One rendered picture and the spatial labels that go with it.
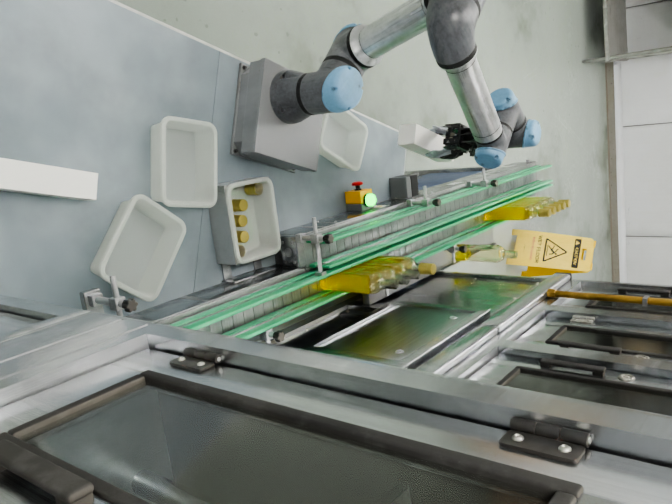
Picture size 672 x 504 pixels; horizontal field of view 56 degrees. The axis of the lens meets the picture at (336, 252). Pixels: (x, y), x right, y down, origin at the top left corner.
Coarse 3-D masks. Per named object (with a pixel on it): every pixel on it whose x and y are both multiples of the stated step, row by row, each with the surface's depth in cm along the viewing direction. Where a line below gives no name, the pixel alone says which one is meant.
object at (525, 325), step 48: (432, 288) 229; (480, 288) 222; (528, 288) 215; (576, 288) 209; (624, 288) 199; (288, 336) 196; (480, 336) 167; (528, 336) 174; (576, 336) 170; (624, 336) 166; (528, 384) 145; (576, 384) 142; (624, 384) 138
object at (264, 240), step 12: (252, 180) 176; (264, 180) 179; (228, 192) 169; (240, 192) 182; (264, 192) 183; (228, 204) 170; (252, 204) 186; (264, 204) 184; (252, 216) 186; (264, 216) 185; (276, 216) 183; (240, 228) 182; (252, 228) 186; (264, 228) 186; (276, 228) 184; (252, 240) 186; (264, 240) 187; (276, 240) 185; (252, 252) 182; (264, 252) 181; (276, 252) 184
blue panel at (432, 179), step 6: (426, 174) 341; (432, 174) 337; (438, 174) 333; (444, 174) 329; (450, 174) 326; (456, 174) 322; (462, 174) 319; (468, 174) 315; (420, 180) 314; (426, 180) 311; (432, 180) 308; (438, 180) 305; (444, 180) 302; (450, 180) 298; (420, 186) 289; (426, 186) 286; (432, 186) 283
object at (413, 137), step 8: (400, 128) 193; (408, 128) 191; (416, 128) 190; (424, 128) 193; (400, 136) 193; (408, 136) 191; (416, 136) 190; (424, 136) 193; (432, 136) 197; (440, 136) 201; (400, 144) 192; (408, 144) 191; (416, 144) 190; (424, 144) 193; (432, 144) 197; (440, 144) 201; (416, 152) 200; (424, 152) 199; (440, 160) 208; (448, 160) 207
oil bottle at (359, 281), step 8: (344, 272) 188; (352, 272) 187; (360, 272) 186; (368, 272) 185; (376, 272) 184; (320, 280) 193; (328, 280) 191; (336, 280) 189; (344, 280) 187; (352, 280) 185; (360, 280) 183; (368, 280) 181; (376, 280) 180; (328, 288) 192; (336, 288) 190; (344, 288) 188; (352, 288) 186; (360, 288) 184; (368, 288) 182; (376, 288) 181
